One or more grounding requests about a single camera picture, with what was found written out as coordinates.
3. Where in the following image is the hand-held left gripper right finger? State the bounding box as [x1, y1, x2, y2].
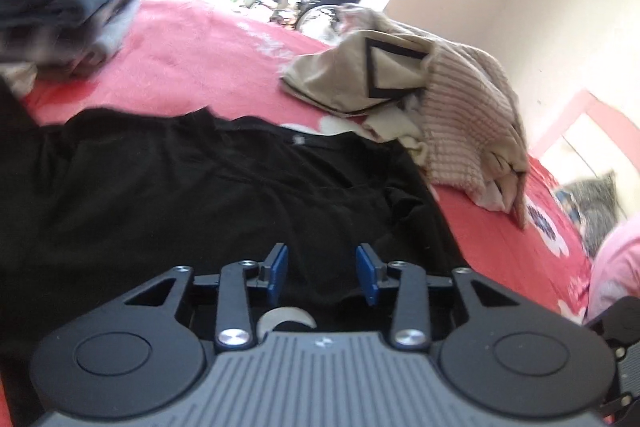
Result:
[355, 243, 521, 350]

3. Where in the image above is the pale yellow knit garment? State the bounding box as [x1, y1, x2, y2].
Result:
[362, 97, 432, 168]

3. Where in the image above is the pink headboard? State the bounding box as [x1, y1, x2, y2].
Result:
[529, 89, 640, 229]

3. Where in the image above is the pink checked knit sweater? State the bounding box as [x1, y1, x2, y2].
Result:
[340, 4, 532, 229]

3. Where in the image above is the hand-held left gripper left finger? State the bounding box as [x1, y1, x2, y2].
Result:
[125, 243, 290, 352]

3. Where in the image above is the pink quilt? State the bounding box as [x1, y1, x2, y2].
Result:
[587, 212, 640, 324]

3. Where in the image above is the beige garment with black trim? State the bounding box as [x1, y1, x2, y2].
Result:
[279, 7, 437, 118]

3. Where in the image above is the grey patterned pillow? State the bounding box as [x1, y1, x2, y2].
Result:
[552, 169, 622, 259]

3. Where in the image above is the cream garment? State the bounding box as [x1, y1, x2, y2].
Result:
[477, 146, 527, 214]

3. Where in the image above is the red floral blanket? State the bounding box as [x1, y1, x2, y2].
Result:
[0, 0, 597, 427]

